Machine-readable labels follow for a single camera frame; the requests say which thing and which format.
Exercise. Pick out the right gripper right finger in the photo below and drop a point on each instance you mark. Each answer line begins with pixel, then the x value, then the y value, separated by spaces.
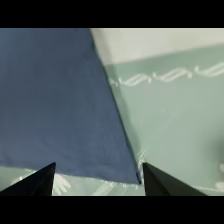
pixel 163 183

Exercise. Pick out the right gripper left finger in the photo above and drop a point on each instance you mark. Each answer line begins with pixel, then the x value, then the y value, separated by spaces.
pixel 36 185

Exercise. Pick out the blue T-shirt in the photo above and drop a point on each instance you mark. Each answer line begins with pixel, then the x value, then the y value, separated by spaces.
pixel 56 100

